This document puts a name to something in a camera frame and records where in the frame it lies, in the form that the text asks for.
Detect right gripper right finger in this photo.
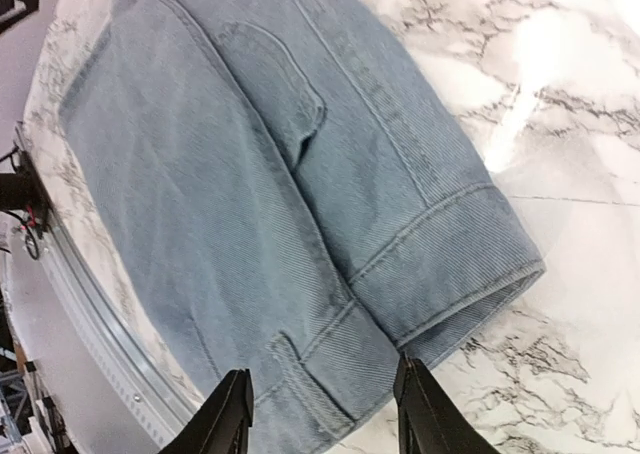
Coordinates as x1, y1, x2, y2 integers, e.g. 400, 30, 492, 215
393, 354, 497, 454

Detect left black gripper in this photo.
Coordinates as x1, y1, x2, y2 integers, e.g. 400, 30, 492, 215
0, 0, 40, 35

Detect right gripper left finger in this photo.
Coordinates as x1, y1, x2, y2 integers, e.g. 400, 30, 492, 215
162, 369, 254, 454

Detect light blue denim jeans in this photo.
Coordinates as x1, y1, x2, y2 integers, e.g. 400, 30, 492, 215
59, 0, 544, 453

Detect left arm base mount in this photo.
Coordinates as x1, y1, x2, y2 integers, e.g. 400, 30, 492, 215
1, 144, 51, 261

